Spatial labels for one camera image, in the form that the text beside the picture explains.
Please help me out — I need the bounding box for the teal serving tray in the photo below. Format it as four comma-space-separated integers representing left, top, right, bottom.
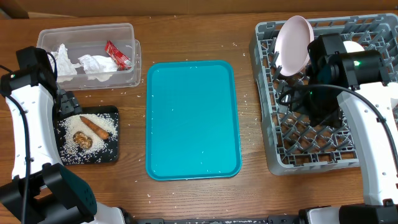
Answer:
146, 60, 242, 181

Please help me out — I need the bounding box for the white paper napkin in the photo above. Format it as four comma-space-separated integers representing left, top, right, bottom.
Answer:
50, 44, 119, 82

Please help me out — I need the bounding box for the orange carrot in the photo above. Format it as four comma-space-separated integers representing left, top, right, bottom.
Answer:
80, 116, 109, 140

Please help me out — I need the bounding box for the black plastic bin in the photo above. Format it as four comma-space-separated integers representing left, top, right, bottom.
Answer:
53, 105, 120, 166

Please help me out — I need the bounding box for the grey dishwasher rack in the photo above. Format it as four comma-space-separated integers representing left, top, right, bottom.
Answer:
249, 13, 397, 175

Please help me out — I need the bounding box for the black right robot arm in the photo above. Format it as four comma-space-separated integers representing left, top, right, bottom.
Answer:
279, 34, 397, 223

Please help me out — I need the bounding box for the brown food scrap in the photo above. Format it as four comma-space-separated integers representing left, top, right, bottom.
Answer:
73, 131, 93, 149

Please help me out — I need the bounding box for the red snack wrapper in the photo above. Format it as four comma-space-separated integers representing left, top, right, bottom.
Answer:
104, 40, 132, 70

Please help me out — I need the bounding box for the clear plastic bin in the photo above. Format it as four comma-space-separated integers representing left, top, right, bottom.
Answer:
37, 23, 141, 90

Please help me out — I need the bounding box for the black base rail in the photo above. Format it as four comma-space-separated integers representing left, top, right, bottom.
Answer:
124, 215, 355, 224

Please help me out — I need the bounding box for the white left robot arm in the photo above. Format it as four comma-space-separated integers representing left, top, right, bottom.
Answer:
1, 46, 135, 223

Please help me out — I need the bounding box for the light green bowl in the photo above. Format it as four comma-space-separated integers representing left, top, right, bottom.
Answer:
343, 40, 364, 53

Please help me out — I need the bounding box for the large pink plate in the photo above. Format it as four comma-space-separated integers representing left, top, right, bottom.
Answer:
275, 16, 314, 77

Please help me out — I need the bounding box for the spilled white rice pile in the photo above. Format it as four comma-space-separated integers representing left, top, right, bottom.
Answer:
57, 113, 118, 164

